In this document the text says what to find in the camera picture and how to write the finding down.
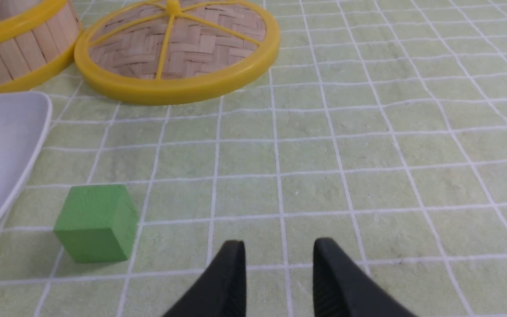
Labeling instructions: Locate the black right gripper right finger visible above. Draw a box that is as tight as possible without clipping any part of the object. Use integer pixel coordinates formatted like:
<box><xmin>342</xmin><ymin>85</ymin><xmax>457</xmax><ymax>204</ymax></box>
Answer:
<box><xmin>312</xmin><ymin>237</ymin><xmax>415</xmax><ymax>317</ymax></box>

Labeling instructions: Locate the green wooden cube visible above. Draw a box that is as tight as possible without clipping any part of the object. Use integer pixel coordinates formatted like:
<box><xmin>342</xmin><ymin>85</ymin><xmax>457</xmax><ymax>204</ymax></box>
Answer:
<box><xmin>53</xmin><ymin>184</ymin><xmax>139</xmax><ymax>263</ymax></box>

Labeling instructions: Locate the white square plate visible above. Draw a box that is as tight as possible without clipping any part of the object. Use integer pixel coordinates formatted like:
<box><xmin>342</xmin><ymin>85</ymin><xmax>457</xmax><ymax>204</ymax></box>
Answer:
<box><xmin>0</xmin><ymin>92</ymin><xmax>53</xmax><ymax>220</ymax></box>

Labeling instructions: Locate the bamboo steamer basket yellow rim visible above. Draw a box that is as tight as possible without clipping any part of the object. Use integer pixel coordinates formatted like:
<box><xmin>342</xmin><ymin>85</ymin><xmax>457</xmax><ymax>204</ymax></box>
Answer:
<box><xmin>0</xmin><ymin>0</ymin><xmax>83</xmax><ymax>93</ymax></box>

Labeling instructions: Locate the green checkered tablecloth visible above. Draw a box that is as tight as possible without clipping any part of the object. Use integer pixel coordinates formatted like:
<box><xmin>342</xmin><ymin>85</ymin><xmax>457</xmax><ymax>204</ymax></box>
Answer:
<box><xmin>0</xmin><ymin>0</ymin><xmax>507</xmax><ymax>317</ymax></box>

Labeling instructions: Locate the woven bamboo steamer lid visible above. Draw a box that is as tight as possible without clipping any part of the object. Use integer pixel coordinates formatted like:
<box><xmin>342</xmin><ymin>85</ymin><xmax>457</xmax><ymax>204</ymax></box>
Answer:
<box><xmin>74</xmin><ymin>0</ymin><xmax>280</xmax><ymax>106</ymax></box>

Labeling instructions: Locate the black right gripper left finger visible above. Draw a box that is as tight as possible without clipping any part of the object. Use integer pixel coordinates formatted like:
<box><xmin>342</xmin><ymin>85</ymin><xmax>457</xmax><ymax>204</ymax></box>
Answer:
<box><xmin>164</xmin><ymin>240</ymin><xmax>247</xmax><ymax>317</ymax></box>

